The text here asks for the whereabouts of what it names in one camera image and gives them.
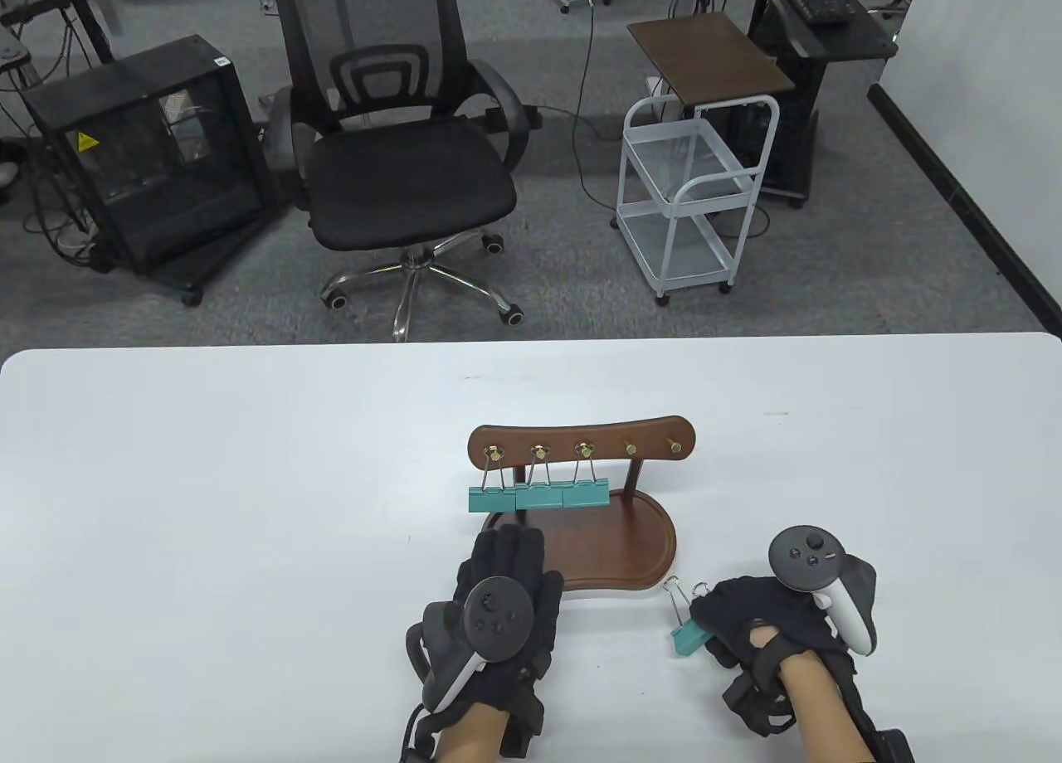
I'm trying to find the person's left hand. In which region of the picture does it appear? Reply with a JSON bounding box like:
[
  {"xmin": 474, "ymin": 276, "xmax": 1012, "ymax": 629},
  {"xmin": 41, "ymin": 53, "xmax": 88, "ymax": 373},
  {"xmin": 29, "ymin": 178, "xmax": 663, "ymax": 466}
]
[{"xmin": 448, "ymin": 524, "xmax": 565, "ymax": 718}]

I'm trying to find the person's right hand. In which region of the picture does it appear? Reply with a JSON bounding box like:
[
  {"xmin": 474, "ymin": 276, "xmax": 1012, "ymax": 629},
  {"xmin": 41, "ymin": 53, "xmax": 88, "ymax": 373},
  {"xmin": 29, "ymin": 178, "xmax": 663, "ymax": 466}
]
[{"xmin": 691, "ymin": 576, "xmax": 855, "ymax": 689}]

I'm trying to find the brown wooden key rack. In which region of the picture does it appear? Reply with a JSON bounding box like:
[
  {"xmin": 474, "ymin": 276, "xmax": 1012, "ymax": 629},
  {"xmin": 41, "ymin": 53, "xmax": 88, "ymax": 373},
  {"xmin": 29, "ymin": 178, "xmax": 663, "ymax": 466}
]
[{"xmin": 468, "ymin": 416, "xmax": 696, "ymax": 594}]

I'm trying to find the person's right forearm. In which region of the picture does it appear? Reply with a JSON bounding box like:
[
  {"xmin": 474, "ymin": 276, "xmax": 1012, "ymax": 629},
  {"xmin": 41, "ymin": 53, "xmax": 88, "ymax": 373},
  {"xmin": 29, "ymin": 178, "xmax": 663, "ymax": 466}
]
[{"xmin": 778, "ymin": 651, "xmax": 876, "ymax": 763}]

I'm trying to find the person's left forearm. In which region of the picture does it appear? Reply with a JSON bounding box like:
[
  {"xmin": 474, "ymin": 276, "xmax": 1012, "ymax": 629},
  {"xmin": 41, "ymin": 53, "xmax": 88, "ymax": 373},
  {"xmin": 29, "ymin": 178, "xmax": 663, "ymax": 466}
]
[{"xmin": 436, "ymin": 705, "xmax": 511, "ymax": 763}]

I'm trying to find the black VR controller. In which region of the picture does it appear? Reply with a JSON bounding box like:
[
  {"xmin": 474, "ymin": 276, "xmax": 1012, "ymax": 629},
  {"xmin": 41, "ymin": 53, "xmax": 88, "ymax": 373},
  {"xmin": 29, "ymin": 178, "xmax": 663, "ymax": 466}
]
[
  {"xmin": 767, "ymin": 524, "xmax": 878, "ymax": 658},
  {"xmin": 405, "ymin": 576, "xmax": 536, "ymax": 714}
]

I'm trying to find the black mesh office chair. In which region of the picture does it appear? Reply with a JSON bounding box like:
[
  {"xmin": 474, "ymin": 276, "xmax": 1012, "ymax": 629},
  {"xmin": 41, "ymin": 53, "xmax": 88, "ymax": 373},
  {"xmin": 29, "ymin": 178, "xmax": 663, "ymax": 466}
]
[{"xmin": 264, "ymin": 0, "xmax": 544, "ymax": 343}]

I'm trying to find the black wheeled computer stand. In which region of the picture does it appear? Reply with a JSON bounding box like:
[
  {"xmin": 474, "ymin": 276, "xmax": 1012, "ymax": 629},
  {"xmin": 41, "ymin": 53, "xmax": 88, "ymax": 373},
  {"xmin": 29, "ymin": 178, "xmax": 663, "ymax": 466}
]
[{"xmin": 87, "ymin": 207, "xmax": 287, "ymax": 308}]

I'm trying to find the black desktop tower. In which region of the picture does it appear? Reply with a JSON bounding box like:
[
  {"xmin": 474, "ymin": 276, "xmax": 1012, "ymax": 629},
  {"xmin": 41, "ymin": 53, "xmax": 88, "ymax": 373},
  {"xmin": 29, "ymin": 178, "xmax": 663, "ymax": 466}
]
[{"xmin": 723, "ymin": 100, "xmax": 779, "ymax": 190}]

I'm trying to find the brown wooden side table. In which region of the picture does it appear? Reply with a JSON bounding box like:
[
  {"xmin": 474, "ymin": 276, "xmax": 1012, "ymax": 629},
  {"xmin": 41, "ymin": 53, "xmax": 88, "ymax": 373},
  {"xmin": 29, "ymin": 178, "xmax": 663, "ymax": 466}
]
[{"xmin": 626, "ymin": 12, "xmax": 796, "ymax": 106}]

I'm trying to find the black glass computer case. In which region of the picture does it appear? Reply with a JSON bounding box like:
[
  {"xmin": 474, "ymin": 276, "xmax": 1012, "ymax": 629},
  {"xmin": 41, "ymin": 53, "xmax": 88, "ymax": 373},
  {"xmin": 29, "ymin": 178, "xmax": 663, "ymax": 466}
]
[{"xmin": 23, "ymin": 35, "xmax": 276, "ymax": 276}]

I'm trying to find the black computer desk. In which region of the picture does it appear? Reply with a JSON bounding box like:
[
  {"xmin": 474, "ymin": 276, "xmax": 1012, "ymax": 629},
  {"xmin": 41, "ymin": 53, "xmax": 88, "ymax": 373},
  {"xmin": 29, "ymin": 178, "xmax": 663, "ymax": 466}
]
[{"xmin": 738, "ymin": 0, "xmax": 899, "ymax": 210}]

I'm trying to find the white rolling wire cart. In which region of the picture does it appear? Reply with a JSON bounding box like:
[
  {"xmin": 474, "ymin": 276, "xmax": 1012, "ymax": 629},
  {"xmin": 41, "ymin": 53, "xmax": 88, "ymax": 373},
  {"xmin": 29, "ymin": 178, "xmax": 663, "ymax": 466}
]
[{"xmin": 616, "ymin": 94, "xmax": 782, "ymax": 306}]

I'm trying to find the black floor cable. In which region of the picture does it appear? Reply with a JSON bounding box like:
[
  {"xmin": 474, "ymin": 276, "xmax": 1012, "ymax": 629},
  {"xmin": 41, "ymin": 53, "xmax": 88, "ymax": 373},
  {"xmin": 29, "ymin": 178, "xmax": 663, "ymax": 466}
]
[{"xmin": 531, "ymin": 0, "xmax": 621, "ymax": 210}]

